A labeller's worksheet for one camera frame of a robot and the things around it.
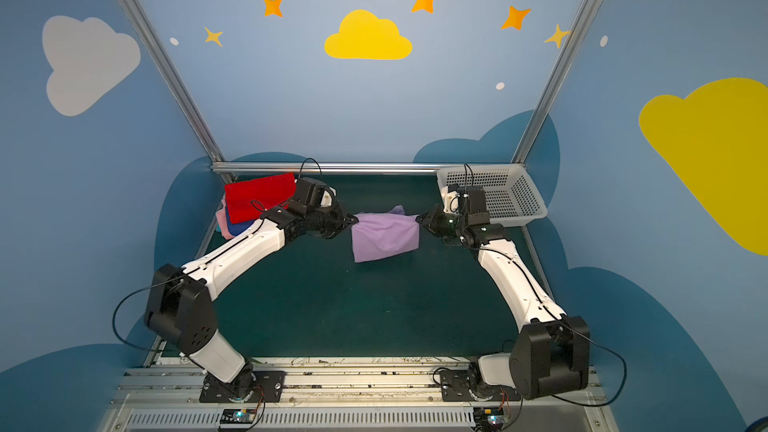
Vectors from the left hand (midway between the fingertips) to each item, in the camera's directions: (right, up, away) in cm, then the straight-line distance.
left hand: (362, 218), depth 83 cm
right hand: (+16, +1, -2) cm, 16 cm away
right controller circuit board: (+32, -48, -12) cm, 59 cm away
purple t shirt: (+4, -5, +3) cm, 7 cm away
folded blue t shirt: (-43, -4, +15) cm, 46 cm away
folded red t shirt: (-43, +6, +24) cm, 50 cm away
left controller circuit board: (-29, -47, -12) cm, 57 cm away
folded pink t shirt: (-51, -1, +21) cm, 55 cm away
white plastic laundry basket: (+55, +8, +32) cm, 64 cm away
